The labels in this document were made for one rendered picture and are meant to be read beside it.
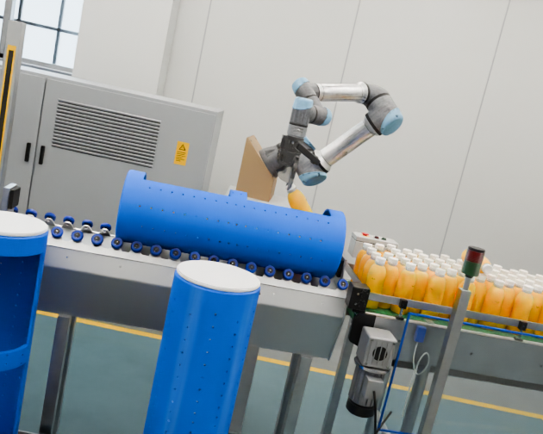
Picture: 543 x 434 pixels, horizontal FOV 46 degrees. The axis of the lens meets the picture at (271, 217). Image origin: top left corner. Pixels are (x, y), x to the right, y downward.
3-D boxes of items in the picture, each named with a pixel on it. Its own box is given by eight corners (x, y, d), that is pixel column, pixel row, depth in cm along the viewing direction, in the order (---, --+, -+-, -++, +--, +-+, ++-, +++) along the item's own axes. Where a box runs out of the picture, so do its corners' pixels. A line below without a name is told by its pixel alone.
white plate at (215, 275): (270, 293, 203) (269, 296, 203) (249, 265, 228) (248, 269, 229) (184, 282, 194) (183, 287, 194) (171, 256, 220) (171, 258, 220)
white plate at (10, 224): (-59, 212, 212) (-60, 215, 212) (-5, 236, 199) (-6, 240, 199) (13, 207, 236) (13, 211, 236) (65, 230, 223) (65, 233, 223)
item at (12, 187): (5, 220, 257) (11, 182, 254) (15, 222, 257) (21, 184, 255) (-3, 226, 247) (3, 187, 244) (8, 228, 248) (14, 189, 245)
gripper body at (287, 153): (275, 162, 260) (282, 133, 258) (296, 166, 262) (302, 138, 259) (277, 164, 253) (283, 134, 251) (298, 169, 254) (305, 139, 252)
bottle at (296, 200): (302, 234, 261) (282, 195, 257) (304, 228, 268) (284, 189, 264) (318, 228, 259) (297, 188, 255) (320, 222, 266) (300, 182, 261)
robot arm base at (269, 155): (260, 149, 312) (277, 138, 310) (277, 175, 314) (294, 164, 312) (257, 152, 297) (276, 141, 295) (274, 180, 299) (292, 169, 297)
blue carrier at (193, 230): (121, 231, 271) (133, 164, 266) (322, 269, 282) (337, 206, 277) (111, 248, 243) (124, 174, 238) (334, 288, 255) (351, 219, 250)
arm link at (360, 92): (383, 74, 290) (297, 71, 262) (395, 92, 285) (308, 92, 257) (369, 92, 298) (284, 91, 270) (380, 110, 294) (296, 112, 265)
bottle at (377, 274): (363, 301, 264) (374, 257, 260) (379, 306, 261) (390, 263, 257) (358, 304, 257) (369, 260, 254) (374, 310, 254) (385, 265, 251)
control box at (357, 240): (346, 251, 303) (352, 230, 301) (387, 259, 305) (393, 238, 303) (352, 257, 293) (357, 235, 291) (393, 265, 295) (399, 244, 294)
